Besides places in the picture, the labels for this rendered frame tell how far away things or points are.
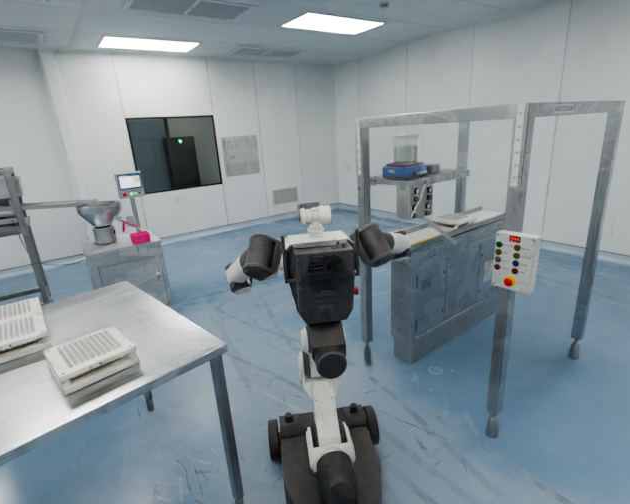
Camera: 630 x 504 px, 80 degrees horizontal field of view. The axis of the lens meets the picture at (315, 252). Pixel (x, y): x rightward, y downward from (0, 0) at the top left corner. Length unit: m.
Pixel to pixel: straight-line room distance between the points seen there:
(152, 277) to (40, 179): 3.02
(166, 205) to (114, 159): 1.02
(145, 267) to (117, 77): 3.53
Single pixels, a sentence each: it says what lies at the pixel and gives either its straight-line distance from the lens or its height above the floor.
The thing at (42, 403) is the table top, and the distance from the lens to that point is 1.57.
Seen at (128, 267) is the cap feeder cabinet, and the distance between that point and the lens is 3.89.
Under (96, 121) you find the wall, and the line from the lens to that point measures 6.58.
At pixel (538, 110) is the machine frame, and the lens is 1.93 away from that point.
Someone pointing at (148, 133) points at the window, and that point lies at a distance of 6.69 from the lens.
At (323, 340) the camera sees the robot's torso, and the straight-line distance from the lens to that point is 1.44.
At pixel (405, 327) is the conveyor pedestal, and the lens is 2.81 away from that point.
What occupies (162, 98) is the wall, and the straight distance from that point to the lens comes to 6.79.
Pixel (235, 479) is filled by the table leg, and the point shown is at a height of 0.21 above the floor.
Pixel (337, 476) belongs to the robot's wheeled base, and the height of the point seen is 0.36.
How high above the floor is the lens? 1.67
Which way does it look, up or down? 18 degrees down
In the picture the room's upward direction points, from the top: 4 degrees counter-clockwise
